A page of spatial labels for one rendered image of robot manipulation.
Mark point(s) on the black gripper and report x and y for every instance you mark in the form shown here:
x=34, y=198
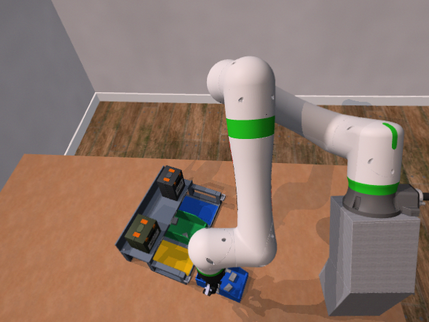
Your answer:
x=214, y=285

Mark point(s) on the blue bin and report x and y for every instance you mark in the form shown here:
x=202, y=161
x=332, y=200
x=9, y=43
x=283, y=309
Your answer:
x=239, y=283

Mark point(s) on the green bin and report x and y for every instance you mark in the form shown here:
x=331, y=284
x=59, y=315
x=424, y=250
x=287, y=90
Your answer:
x=187, y=223

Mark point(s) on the grey metal shelf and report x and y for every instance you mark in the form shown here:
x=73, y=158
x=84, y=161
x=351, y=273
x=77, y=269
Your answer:
x=170, y=257

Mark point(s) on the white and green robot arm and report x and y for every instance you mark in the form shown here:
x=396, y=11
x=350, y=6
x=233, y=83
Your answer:
x=253, y=104

